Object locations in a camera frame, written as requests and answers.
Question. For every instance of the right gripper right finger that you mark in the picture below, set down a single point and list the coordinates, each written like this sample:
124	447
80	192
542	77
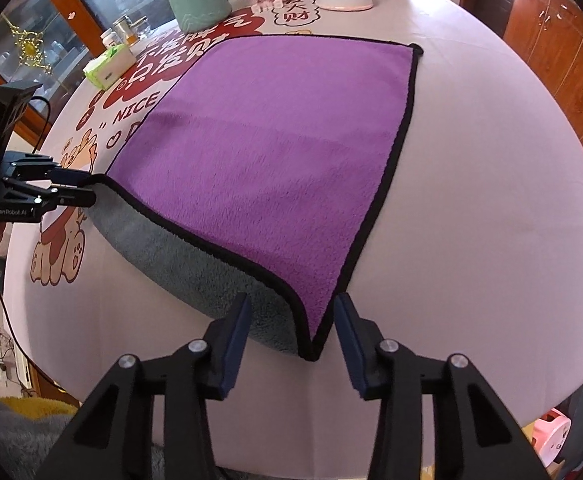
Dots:
476	437

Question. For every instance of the purple and grey towel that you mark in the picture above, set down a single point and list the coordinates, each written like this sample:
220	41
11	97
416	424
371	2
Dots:
262	171

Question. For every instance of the green tissue pack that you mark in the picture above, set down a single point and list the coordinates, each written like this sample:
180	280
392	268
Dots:
105	70

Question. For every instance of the teal ceramic jar wooden lid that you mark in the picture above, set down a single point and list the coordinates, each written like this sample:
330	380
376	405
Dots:
198	15

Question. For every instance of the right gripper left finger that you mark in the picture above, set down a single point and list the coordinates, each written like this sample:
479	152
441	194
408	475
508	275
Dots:
111	435

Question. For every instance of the pink plastic stool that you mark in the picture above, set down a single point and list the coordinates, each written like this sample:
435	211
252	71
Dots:
548	435

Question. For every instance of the silver lidded glass jar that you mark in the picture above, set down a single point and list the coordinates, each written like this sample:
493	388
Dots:
123	28

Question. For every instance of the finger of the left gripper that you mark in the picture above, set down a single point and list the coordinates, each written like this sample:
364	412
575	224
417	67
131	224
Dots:
26	167
56	198

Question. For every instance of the small white labelled jar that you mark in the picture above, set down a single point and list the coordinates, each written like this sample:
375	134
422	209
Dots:
110	38

